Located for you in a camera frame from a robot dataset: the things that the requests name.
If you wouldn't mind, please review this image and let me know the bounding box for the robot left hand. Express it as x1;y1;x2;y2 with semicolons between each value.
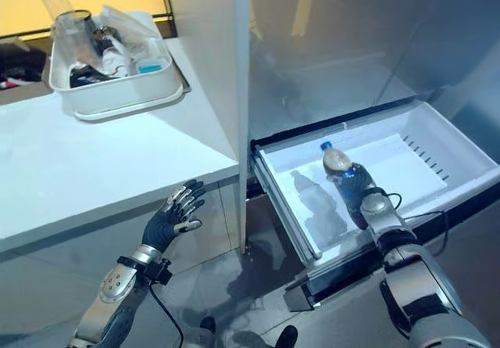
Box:
141;179;207;253

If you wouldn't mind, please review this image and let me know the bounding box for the white plastic tray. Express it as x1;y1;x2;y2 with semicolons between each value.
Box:
48;10;192;123

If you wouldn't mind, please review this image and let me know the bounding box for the white refrigerator drawer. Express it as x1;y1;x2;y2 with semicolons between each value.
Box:
252;99;500;281

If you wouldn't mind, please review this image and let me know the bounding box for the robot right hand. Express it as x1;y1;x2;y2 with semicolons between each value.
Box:
330;161;378;230

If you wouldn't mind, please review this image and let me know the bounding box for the cola bottle with blue cap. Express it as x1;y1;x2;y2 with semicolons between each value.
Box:
320;141;356;181

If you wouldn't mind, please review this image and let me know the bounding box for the black robot foot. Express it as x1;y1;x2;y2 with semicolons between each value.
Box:
198;315;216;348
273;325;300;348

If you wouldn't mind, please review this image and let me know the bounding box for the clear cylinder with black lid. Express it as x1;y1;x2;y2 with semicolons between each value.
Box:
36;0;75;27

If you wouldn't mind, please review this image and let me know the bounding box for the clear plastic cup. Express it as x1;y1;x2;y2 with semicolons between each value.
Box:
56;9;101;67

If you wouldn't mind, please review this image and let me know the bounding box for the blue labelled packet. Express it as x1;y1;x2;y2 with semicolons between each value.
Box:
137;63;164;76

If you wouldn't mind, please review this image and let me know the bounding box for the black item in tray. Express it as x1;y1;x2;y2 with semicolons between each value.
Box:
69;64;110;90

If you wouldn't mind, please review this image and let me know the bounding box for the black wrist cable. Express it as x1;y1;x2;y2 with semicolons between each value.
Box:
377;191;450;253
147;281;185;348

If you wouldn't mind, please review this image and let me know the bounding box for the white counter cabinet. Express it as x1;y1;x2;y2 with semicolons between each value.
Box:
0;34;241;348

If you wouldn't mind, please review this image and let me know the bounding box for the silver refrigerator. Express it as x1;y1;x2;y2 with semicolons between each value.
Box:
232;0;500;312

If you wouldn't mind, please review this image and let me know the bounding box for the clear plastic bag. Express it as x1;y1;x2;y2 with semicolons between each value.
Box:
99;5;159;76

